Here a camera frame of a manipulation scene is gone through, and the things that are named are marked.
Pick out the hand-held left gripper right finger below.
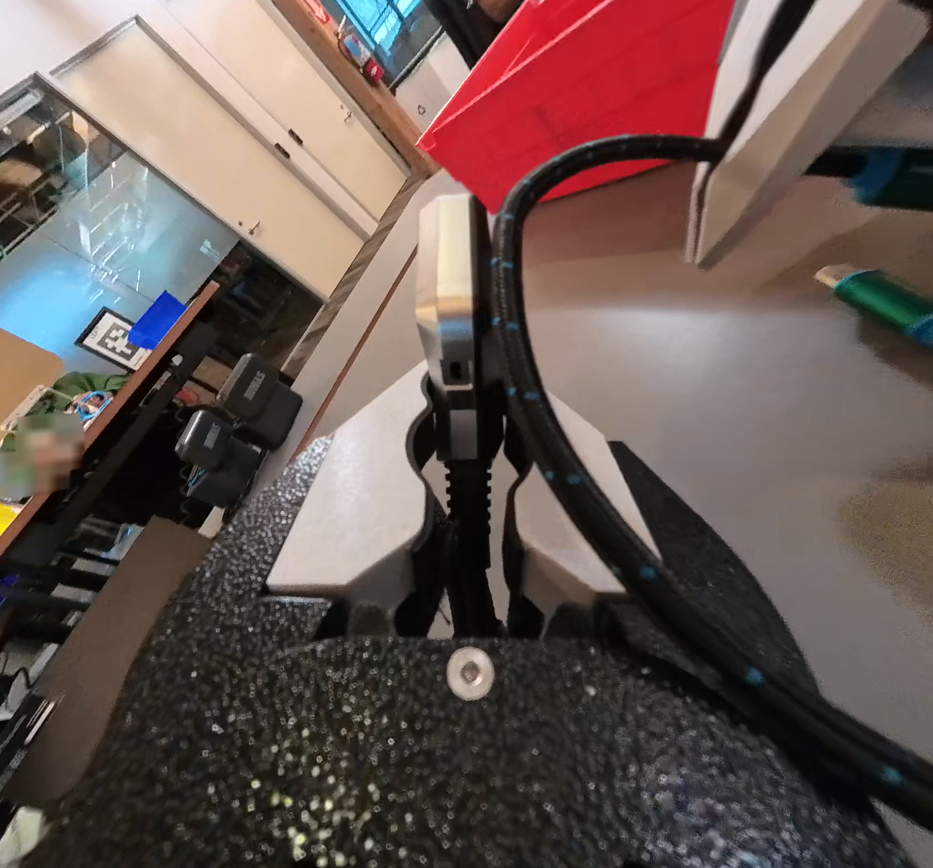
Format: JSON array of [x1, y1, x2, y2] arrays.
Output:
[[501, 389, 660, 639]]

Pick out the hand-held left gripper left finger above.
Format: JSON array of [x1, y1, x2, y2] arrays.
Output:
[[266, 373, 447, 621]]

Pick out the silver port adapter hub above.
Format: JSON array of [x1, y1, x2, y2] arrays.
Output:
[[413, 195, 507, 625]]

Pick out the black power adapter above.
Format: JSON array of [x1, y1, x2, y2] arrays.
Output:
[[175, 409, 263, 506], [219, 353, 303, 450]]

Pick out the large red plastic bin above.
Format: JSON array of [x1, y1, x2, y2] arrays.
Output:
[[417, 0, 760, 217]]

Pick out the wooden edged side table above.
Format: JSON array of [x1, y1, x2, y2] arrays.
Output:
[[0, 281, 220, 556]]

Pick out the black framed marker tag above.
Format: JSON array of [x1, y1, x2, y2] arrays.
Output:
[[75, 307, 152, 371]]

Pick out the green cloth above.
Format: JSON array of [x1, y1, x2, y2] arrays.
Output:
[[51, 370, 110, 417]]

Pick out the black office chair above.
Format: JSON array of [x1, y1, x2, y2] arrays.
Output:
[[421, 0, 504, 71]]

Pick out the cardboard box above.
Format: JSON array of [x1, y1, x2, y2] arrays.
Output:
[[0, 329, 67, 425]]

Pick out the white low cabinet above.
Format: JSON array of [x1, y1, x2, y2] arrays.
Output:
[[394, 30, 478, 151]]

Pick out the white double door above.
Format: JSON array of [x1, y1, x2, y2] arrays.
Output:
[[51, 0, 409, 301]]

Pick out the red fire extinguisher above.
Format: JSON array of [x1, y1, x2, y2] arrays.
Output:
[[340, 32, 387, 87]]

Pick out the wooden post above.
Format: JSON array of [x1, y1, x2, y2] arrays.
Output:
[[222, 0, 438, 178]]

